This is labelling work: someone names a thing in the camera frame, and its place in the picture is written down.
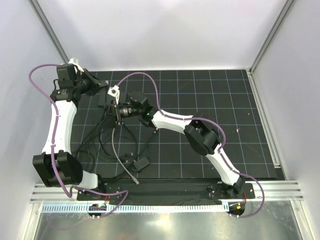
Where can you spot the left aluminium corner post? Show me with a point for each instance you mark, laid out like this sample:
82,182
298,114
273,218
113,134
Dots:
39,12

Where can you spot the small black adapter box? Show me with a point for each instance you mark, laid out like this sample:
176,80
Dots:
141,164

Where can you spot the right aluminium corner post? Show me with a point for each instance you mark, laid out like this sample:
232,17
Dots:
285,10

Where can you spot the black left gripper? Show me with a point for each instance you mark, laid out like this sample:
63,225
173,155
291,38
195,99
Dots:
95,82

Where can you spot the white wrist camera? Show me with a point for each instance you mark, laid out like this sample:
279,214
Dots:
75,63
114,91

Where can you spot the black grid mat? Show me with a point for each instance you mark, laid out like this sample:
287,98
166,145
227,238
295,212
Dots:
219,96

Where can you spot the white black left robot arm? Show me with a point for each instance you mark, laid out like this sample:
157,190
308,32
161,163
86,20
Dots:
56,166

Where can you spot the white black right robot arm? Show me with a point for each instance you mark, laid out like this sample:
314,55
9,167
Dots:
200,134

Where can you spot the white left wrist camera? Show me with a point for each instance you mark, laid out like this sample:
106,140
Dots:
75,63

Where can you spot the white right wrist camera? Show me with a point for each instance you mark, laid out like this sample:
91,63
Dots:
114,91

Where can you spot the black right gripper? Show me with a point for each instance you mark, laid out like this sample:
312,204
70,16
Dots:
110,120

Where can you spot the aluminium corner post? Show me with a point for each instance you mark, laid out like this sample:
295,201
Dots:
285,10
39,12

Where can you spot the black ethernet cable pulled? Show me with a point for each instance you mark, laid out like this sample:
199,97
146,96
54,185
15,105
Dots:
87,144

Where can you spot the aluminium front frame rail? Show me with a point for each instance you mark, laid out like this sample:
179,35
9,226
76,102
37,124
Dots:
283,190

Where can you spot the black network switch box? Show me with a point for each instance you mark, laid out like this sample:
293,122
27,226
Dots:
105,100

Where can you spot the white slotted cable duct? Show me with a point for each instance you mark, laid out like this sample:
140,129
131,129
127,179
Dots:
91,208

